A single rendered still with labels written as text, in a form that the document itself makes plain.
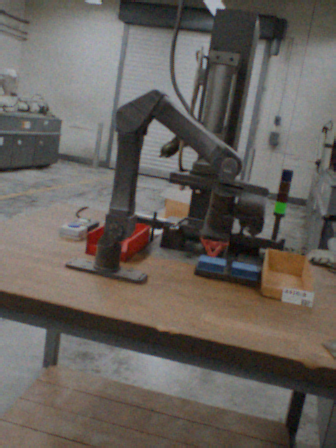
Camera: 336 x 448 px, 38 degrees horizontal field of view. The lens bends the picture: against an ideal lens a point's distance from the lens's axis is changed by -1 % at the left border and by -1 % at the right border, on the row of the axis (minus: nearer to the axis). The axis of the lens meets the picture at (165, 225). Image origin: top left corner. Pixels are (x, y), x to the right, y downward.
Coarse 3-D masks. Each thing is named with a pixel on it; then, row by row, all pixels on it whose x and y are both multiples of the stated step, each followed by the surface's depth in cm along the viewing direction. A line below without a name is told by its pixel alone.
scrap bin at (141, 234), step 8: (136, 224) 157; (144, 224) 157; (96, 232) 141; (136, 232) 157; (144, 232) 149; (88, 240) 135; (96, 240) 142; (128, 240) 156; (136, 240) 141; (144, 240) 151; (88, 248) 135; (96, 248) 135; (128, 248) 133; (136, 248) 143; (128, 256) 135
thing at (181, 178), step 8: (200, 160) 160; (192, 168) 149; (200, 168) 148; (208, 168) 148; (176, 176) 151; (184, 176) 151; (192, 176) 150; (200, 176) 151; (208, 176) 151; (216, 176) 151; (184, 184) 151; (192, 184) 151; (200, 184) 150; (208, 184) 150; (200, 192) 155
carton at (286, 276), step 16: (272, 256) 146; (288, 256) 145; (304, 256) 144; (272, 272) 146; (288, 272) 146; (304, 272) 140; (272, 288) 123; (288, 288) 122; (304, 288) 133; (304, 304) 122
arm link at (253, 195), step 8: (224, 160) 109; (232, 160) 109; (224, 168) 110; (232, 168) 109; (224, 176) 110; (232, 176) 109; (240, 184) 111; (248, 184) 111; (256, 184) 113; (248, 192) 112; (256, 192) 111; (264, 192) 111; (240, 200) 111; (248, 200) 111; (256, 200) 111; (264, 200) 111; (240, 208) 112; (248, 208) 111; (256, 208) 111; (264, 208) 111
